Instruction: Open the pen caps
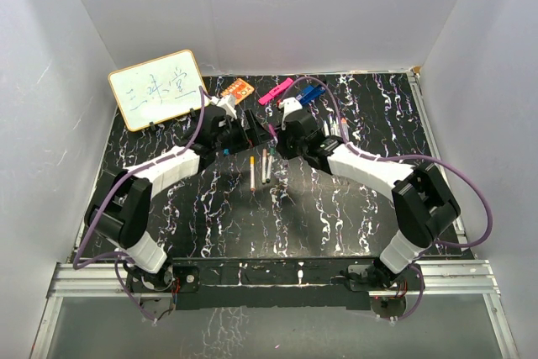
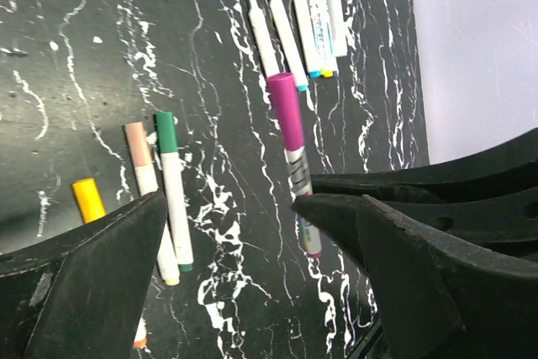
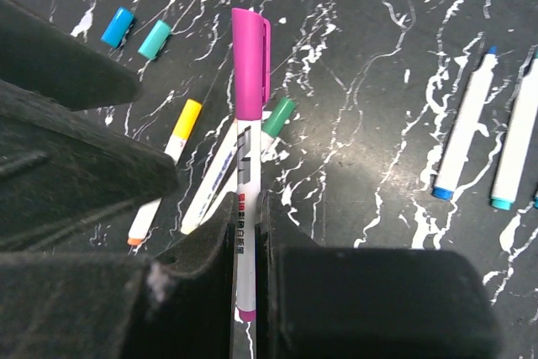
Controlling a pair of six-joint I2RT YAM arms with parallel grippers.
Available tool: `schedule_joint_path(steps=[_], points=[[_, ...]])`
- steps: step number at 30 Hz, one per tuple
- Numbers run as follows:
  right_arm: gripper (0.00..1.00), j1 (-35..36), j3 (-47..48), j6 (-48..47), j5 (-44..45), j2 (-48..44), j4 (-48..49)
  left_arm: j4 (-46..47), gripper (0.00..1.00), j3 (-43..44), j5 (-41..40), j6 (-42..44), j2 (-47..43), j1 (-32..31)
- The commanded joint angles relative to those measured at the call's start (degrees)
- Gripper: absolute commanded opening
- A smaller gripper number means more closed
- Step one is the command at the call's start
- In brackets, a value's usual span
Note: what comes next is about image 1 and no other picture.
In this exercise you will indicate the yellow tip marker pen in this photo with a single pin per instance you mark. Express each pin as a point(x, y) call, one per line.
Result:
point(332, 128)

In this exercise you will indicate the small whiteboard with writing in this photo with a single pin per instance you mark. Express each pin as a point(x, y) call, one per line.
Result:
point(155, 91)

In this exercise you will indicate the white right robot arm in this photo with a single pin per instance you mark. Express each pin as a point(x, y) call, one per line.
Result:
point(423, 202)

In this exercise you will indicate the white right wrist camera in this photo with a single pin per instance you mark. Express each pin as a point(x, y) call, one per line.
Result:
point(288, 106)

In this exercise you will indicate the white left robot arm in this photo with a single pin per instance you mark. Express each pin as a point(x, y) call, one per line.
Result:
point(119, 210)

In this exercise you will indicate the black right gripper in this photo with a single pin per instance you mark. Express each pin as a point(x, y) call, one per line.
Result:
point(284, 151)

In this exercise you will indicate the blue stapler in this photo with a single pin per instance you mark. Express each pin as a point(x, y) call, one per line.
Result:
point(310, 93)

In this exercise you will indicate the thick orange highlighter pen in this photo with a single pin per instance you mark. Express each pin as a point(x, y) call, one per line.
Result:
point(344, 128)

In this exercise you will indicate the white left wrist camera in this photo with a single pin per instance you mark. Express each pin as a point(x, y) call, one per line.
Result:
point(227, 103)

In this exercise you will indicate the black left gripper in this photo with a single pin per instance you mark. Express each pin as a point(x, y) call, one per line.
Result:
point(254, 136)

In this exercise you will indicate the yellow orange marker pen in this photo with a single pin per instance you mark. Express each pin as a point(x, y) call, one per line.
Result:
point(252, 167)

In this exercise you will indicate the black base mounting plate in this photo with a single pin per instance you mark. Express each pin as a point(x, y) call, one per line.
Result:
point(210, 283)

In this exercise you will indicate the pink clip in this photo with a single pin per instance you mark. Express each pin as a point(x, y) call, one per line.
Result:
point(276, 91)

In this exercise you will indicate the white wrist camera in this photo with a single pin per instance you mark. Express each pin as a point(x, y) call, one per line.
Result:
point(227, 103)
point(288, 106)

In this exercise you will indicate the peach marker pen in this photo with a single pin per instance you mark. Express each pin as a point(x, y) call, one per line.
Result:
point(263, 166)

